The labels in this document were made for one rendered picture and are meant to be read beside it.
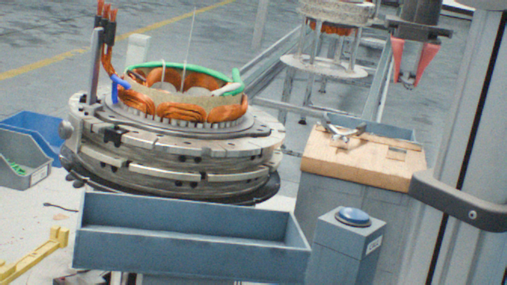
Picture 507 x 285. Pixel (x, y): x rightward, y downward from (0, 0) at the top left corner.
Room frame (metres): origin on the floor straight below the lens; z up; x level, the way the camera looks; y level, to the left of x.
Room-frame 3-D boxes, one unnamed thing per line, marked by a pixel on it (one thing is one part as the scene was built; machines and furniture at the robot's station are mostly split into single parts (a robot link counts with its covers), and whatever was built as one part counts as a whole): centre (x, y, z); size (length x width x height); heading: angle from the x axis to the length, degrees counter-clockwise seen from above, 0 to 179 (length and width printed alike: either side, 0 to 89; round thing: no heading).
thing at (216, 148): (1.11, 0.11, 1.09); 0.32 x 0.32 x 0.01
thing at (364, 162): (1.20, -0.18, 1.05); 0.20 x 0.19 x 0.02; 173
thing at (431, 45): (1.22, -0.22, 1.22); 0.07 x 0.07 x 0.09; 84
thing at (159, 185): (1.11, 0.11, 1.05); 0.29 x 0.29 x 0.06
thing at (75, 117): (1.01, 0.24, 1.07); 0.04 x 0.02 x 0.05; 39
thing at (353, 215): (0.96, -0.15, 1.04); 0.04 x 0.04 x 0.01
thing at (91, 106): (1.03, 0.23, 1.15); 0.03 x 0.02 x 0.12; 163
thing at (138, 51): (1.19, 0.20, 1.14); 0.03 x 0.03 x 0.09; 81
